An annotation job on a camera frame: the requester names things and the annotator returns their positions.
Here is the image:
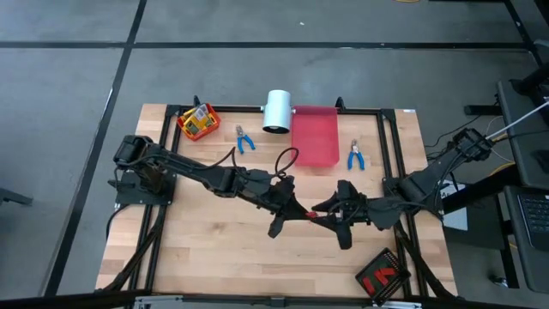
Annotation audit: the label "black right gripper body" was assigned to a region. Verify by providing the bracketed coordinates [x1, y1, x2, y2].
[332, 179, 372, 251]

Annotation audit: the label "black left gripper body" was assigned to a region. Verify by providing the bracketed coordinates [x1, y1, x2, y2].
[263, 175, 301, 239]

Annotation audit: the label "black mesh basket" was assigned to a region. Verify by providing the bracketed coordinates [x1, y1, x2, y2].
[354, 246, 412, 307]

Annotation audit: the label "pink plastic tray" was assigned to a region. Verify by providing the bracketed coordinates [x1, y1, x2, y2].
[290, 105, 341, 168]

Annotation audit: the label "white cylindrical lamp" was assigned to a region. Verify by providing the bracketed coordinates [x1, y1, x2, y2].
[260, 88, 293, 135]

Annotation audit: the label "red plastic basket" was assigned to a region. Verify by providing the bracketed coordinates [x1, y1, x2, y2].
[176, 101, 222, 142]

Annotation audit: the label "white paper sheet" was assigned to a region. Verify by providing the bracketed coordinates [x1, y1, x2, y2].
[437, 179, 469, 233]

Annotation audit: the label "black desk leg beam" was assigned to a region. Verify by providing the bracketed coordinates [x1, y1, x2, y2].
[441, 165, 522, 215]

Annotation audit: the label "black desk foot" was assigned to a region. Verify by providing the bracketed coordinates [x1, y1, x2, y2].
[464, 104, 502, 116]

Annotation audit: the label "black laptop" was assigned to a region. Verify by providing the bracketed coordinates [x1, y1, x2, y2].
[516, 191, 549, 252]

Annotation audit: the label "black desk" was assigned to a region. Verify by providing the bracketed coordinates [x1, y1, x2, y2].
[496, 64, 549, 190]

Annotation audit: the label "white rod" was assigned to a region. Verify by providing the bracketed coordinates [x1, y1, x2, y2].
[486, 99, 549, 141]

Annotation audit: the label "black chair foot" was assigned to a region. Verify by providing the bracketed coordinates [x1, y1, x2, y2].
[0, 187, 34, 207]

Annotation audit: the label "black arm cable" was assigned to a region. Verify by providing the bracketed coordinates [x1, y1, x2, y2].
[171, 146, 300, 178]

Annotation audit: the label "blue-handled pliers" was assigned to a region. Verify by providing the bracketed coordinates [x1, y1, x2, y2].
[234, 124, 257, 155]
[347, 138, 366, 171]

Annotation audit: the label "silver aluminium rail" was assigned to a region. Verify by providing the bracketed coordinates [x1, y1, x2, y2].
[133, 294, 184, 306]
[371, 300, 424, 309]

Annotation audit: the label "black aluminium table frame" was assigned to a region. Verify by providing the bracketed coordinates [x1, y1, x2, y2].
[96, 94, 458, 309]

